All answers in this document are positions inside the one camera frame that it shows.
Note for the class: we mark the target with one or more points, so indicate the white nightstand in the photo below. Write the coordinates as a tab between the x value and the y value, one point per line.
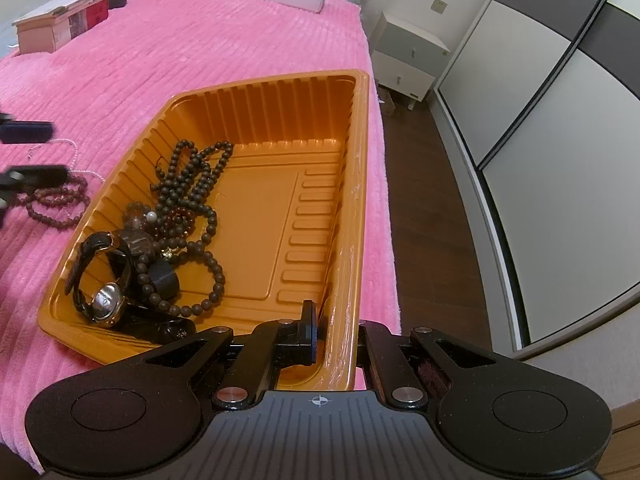
405	65

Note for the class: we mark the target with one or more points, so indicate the small cardboard box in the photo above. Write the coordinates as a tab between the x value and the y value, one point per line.
387	102

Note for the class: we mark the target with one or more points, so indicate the wall outlet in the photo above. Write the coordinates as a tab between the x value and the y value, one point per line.
438	6

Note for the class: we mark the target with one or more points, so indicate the orange plastic tray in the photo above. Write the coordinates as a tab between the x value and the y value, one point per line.
260	200

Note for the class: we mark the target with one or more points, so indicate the pink blanket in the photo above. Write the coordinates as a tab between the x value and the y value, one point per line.
200	50

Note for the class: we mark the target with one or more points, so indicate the white sliding wardrobe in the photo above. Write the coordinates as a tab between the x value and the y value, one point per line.
550	160

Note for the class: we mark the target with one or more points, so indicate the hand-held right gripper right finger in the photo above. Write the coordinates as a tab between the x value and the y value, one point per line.
381	356

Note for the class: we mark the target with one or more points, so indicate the boxes beside table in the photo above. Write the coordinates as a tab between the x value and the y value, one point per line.
37	32

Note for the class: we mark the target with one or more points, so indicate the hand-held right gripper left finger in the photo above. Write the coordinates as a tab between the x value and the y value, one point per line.
308	332

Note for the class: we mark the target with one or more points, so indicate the red box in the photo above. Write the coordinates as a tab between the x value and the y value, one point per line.
90	14

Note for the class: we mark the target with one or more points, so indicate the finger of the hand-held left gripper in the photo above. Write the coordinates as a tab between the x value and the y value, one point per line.
27	132
42	175

